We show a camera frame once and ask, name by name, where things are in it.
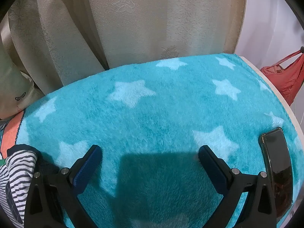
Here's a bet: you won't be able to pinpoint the red bag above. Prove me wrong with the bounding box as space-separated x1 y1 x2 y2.
259 47 304 107

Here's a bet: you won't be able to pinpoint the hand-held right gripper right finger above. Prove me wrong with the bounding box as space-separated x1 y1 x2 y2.
198 145 278 228

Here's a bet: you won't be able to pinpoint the beige floral pillow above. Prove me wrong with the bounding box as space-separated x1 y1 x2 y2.
0 50 36 122

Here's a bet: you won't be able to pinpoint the black smartphone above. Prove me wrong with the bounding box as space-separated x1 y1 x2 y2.
258 127 294 214

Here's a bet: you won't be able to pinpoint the beige patterned curtain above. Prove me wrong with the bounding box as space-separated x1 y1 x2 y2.
0 0 248 96

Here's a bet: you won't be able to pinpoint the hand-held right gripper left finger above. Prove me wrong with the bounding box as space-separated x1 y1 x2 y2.
24 144 103 228

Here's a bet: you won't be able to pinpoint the teal star printed blanket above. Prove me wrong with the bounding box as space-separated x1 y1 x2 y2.
0 53 304 228

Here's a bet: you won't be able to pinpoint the striped navy pants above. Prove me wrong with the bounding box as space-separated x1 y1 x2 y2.
0 144 60 226

